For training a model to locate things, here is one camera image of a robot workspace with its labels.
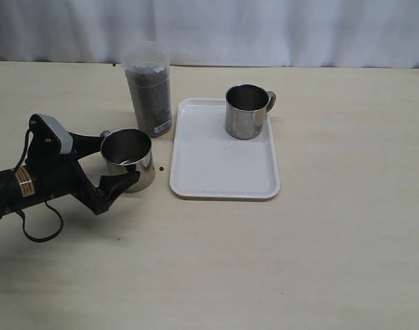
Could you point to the white curtain backdrop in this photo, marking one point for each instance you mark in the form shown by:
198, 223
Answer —
215, 33

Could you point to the white plastic tray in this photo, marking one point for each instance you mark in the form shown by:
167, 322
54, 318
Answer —
208, 163

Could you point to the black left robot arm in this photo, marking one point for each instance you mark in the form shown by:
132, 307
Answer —
18, 186

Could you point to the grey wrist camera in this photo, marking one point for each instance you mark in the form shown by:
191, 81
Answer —
53, 130

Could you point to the steel mug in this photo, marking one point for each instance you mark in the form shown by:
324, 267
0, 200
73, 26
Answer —
129, 150
246, 109

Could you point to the translucent plastic tumbler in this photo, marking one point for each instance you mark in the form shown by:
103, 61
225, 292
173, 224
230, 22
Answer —
147, 69

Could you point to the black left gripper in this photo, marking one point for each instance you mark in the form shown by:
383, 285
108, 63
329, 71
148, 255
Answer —
59, 175

